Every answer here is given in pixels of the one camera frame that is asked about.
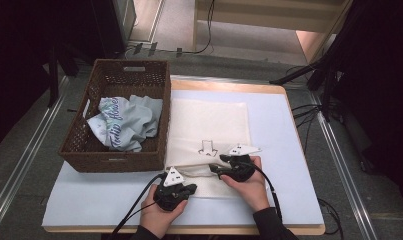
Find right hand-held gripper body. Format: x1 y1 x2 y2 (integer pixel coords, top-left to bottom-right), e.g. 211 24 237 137
226 143 263 183

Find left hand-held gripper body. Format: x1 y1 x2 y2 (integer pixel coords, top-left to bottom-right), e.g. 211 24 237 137
153 166 187 213

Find white mesh laundry bag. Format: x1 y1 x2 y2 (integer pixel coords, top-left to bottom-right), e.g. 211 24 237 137
164 98 270 199

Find light blue printed t-shirt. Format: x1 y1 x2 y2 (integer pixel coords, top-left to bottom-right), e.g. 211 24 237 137
86 94 164 153

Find brown wicker basket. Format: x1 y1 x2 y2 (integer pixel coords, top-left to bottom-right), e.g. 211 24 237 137
57 58 172 174

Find person's left hand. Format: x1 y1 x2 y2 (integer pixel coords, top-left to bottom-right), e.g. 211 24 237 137
139 184 190 239

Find person's right hand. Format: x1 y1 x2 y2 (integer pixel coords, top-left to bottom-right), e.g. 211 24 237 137
220 155 271 213

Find wooden table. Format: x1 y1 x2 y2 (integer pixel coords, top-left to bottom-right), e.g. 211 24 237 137
42 78 327 236

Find black tripod stand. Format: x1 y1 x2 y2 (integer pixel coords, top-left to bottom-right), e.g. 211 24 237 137
268 0 367 123

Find black stand leg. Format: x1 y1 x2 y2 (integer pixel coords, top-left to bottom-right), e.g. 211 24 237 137
47 43 80 108

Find grey cabinet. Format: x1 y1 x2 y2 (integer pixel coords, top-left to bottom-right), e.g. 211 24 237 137
112 0 137 48

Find left hand-held gripper black cable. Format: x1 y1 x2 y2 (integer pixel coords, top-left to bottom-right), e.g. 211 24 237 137
112 172 167 240

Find hand-held gripper black cable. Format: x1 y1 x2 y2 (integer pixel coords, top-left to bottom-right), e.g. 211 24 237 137
112 172 167 240
252 162 344 239

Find right hand-held gripper black cable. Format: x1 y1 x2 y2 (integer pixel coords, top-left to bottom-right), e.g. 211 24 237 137
252 162 344 239

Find black floor cables bundle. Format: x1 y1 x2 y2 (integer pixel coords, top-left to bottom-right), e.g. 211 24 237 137
284 64 323 151

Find metal floor rail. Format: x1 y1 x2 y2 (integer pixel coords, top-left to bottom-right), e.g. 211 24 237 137
308 89 379 240
0 74 71 231

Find thin black floor cable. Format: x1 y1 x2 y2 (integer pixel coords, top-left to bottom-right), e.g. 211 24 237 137
123 0 217 56

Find beige wooden shelf frame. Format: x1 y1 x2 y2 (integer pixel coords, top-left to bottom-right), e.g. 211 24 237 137
192 0 353 64

